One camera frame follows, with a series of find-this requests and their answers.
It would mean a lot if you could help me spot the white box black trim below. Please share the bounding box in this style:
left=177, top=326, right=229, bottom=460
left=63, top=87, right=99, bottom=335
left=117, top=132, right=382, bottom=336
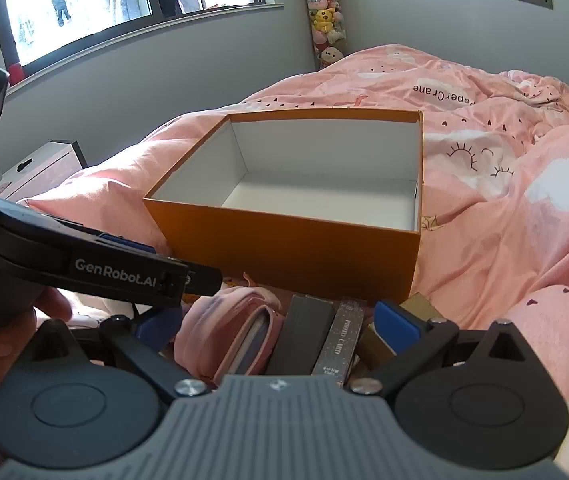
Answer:
left=0, top=140, right=89, bottom=202

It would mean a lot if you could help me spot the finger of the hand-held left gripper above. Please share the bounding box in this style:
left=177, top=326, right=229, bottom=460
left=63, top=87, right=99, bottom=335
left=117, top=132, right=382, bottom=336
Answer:
left=43, top=214, right=156, bottom=257
left=183, top=260, right=224, bottom=297

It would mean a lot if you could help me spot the white box with orange rim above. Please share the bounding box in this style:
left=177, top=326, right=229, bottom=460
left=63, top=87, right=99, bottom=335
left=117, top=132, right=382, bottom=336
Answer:
left=143, top=108, right=425, bottom=303

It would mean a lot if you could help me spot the window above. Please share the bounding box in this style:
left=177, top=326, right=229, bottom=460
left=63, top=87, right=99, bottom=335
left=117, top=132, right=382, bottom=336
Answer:
left=0, top=0, right=286, bottom=92

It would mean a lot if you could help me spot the dark grey box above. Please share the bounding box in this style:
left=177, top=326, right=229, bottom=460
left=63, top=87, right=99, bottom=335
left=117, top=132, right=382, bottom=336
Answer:
left=264, top=295, right=337, bottom=376

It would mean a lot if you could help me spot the silver glitter card box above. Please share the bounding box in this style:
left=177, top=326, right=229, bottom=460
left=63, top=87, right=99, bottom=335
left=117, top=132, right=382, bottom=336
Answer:
left=311, top=297, right=367, bottom=389

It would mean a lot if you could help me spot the gold box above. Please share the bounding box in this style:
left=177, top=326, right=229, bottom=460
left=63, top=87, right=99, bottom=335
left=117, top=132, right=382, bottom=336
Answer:
left=351, top=292, right=446, bottom=386

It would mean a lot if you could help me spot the pink printed blanket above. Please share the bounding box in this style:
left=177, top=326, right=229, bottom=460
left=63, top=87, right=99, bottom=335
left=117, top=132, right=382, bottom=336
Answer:
left=17, top=44, right=569, bottom=480

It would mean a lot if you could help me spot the pink fabric pouch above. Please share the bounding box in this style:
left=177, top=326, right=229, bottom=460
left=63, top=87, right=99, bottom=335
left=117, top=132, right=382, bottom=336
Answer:
left=174, top=272, right=285, bottom=391

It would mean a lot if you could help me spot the clear tube of plush toys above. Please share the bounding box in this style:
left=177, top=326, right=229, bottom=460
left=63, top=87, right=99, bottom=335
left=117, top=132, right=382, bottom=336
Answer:
left=294, top=0, right=350, bottom=72

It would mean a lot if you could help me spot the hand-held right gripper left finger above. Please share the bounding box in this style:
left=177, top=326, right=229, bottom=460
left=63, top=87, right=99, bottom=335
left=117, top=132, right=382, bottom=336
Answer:
left=27, top=305, right=212, bottom=406

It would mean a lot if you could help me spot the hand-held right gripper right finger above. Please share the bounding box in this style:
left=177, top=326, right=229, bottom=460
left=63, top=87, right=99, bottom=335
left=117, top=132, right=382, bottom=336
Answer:
left=348, top=301, right=533, bottom=399

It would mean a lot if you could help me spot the person's left hand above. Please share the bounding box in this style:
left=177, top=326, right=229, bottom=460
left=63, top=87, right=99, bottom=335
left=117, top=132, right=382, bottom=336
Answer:
left=0, top=287, right=74, bottom=387

